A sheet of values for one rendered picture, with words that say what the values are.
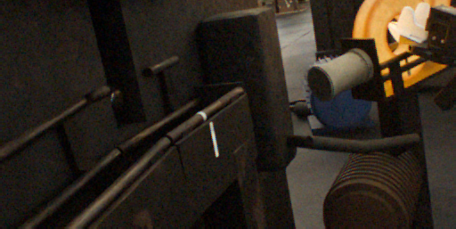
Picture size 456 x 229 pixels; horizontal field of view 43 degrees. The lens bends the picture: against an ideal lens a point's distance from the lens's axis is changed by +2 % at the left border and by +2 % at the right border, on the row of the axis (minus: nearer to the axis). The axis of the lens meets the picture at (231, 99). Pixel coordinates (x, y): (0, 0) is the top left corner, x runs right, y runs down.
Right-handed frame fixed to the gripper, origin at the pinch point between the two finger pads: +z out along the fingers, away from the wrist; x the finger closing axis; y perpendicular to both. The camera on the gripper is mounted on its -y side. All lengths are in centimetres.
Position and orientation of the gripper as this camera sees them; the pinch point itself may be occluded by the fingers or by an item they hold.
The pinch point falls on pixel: (394, 30)
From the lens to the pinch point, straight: 101.7
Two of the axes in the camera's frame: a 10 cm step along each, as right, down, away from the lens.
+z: -5.5, -3.9, 7.4
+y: -0.1, -8.8, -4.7
